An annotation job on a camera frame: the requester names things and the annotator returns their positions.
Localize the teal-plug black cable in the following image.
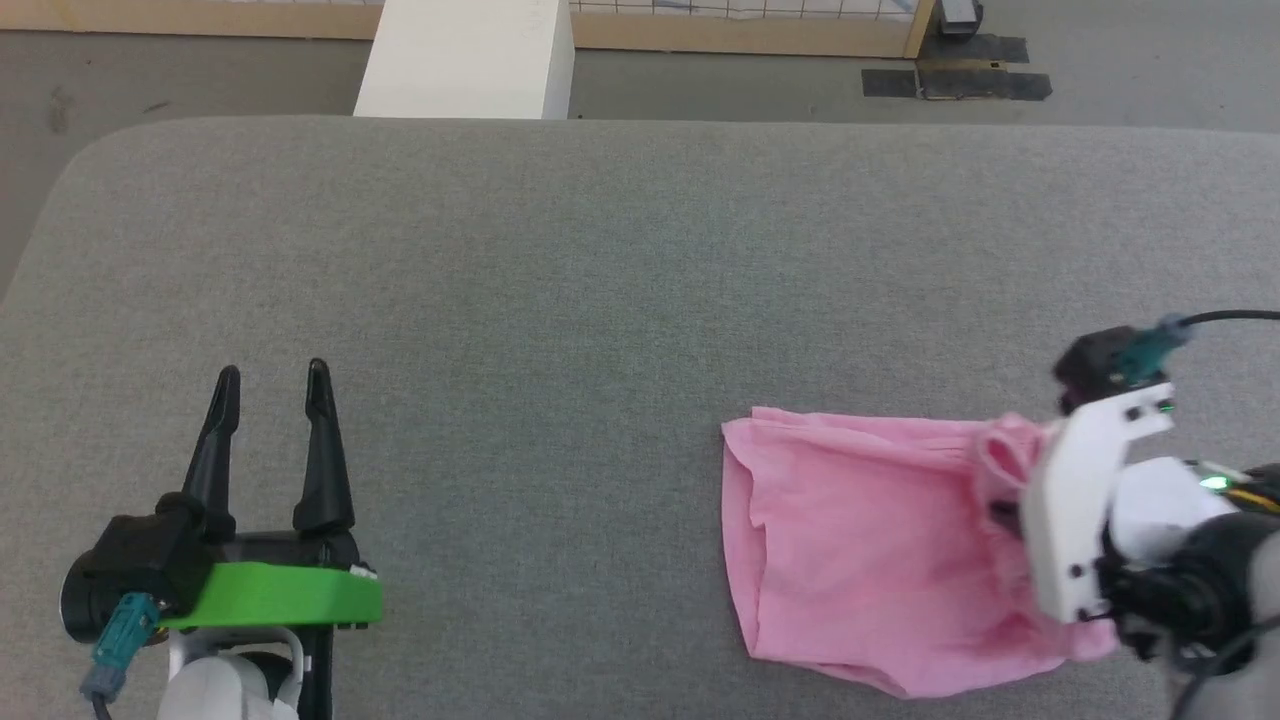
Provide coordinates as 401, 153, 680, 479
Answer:
82, 592, 161, 720
1118, 310, 1280, 389

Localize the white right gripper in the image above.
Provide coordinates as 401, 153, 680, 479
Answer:
1020, 400, 1177, 626

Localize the pink cloth garment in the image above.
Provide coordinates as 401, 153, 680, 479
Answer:
720, 405, 1121, 699

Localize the white pillar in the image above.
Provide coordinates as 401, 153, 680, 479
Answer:
353, 0, 576, 121

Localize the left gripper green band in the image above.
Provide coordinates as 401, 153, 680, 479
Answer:
160, 358, 383, 720

